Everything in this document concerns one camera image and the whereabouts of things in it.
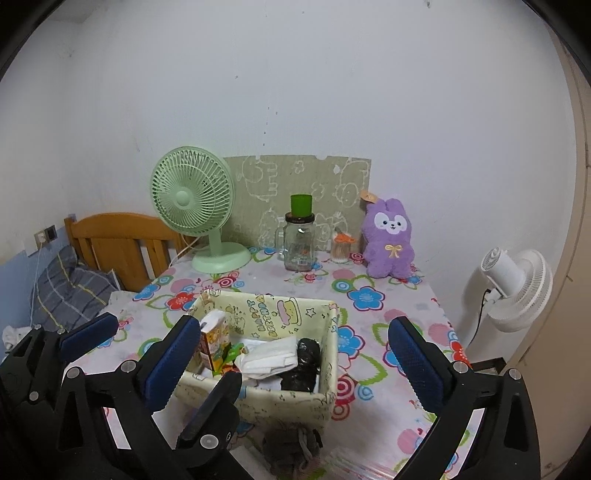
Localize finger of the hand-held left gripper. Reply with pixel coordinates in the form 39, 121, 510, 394
59, 312, 119, 365
177, 371, 243, 457

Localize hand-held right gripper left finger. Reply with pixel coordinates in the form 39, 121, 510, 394
46, 315, 201, 480

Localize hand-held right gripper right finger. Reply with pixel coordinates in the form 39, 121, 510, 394
388, 316, 541, 480

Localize green orange tissue packet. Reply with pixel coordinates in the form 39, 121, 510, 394
199, 310, 232, 374

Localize yellow printed fabric storage box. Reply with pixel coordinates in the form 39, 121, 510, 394
175, 291, 341, 428

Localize white cloth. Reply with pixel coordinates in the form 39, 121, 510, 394
2, 325, 29, 352
235, 336, 298, 380

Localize grey knit gloves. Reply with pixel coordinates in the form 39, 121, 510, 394
262, 427, 324, 478

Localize black plastic bag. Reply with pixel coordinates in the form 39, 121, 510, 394
279, 338, 321, 394

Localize clear plastic packet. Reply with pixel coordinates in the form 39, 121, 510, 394
318, 445, 416, 480

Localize grey plaid pillow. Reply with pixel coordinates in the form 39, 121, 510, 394
30, 244, 121, 330

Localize floral tablecloth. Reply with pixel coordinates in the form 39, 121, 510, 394
67, 244, 472, 480

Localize white crumpled cloth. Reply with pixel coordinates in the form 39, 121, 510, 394
2, 325, 29, 352

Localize wooden headboard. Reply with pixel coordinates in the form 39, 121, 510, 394
64, 212, 190, 293

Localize purple plush bunny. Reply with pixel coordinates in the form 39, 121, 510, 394
360, 189, 415, 279

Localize white standing fan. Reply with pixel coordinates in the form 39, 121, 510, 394
466, 248, 553, 352

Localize small jar orange lid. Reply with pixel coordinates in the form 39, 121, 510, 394
331, 232, 355, 264

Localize green desk fan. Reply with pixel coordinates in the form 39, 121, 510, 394
150, 146, 251, 274

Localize glass jar mug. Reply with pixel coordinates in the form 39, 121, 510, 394
276, 212, 317, 272

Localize beige wardrobe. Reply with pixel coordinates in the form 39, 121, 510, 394
508, 28, 591, 480

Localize green patterned board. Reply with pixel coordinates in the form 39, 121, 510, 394
224, 154, 371, 252

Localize black fan cable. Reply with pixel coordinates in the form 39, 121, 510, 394
468, 288, 491, 347

